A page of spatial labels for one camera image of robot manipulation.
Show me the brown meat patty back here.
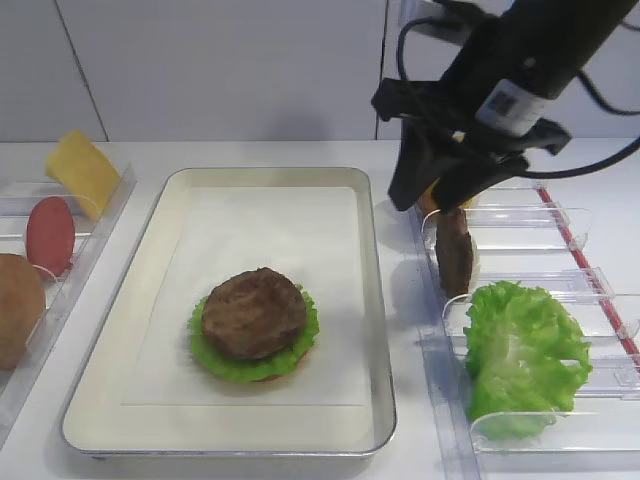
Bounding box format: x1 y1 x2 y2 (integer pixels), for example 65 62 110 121
435 208 474 298

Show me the brown meat patty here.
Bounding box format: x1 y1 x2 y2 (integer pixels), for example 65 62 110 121
201 267 307 361
435 208 474 298

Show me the large green lettuce leaf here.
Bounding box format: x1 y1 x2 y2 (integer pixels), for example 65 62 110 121
463 281 593 441

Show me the clear plastic left rack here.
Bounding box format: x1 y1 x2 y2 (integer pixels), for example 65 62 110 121
1 162 136 440

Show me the clear plastic right rack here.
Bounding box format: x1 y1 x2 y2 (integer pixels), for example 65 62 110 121
396 183 639 479

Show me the black cable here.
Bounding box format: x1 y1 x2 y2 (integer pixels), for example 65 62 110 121
397 0 640 178

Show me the bottom bun under lettuce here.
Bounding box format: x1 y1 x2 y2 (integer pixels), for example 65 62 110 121
253 350 310 383

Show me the left golden bun half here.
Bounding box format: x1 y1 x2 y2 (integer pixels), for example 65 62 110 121
417 183 439 215

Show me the green lettuce leaf on tray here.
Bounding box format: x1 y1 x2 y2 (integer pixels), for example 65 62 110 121
187 284 320 384

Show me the right golden bun half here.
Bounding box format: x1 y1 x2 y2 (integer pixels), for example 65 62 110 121
460 196 479 209

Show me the yellow cheese slice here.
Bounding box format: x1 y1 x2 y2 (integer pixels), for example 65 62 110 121
45 130 121 222

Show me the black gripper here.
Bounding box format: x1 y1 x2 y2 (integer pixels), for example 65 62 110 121
371 78 571 211

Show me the brown bun top left rack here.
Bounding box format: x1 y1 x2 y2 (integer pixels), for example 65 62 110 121
1 253 46 370

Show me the brown meat patty front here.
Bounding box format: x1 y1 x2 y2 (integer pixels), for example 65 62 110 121
201 267 307 361

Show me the white paper tray liner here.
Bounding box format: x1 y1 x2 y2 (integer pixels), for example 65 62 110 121
124 187 370 405

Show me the red tomato slice in rack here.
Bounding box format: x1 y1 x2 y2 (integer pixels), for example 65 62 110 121
26 196 75 276

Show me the golden bun half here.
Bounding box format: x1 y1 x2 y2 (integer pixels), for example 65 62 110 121
460 196 479 209
417 183 439 215

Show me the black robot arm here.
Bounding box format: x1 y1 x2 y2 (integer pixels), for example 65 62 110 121
371 1 639 212

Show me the clear plastic rack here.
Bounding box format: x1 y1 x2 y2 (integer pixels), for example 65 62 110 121
1 162 136 440
396 183 639 479

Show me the red strip on table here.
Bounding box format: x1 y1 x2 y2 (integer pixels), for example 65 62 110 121
537 185 640 359

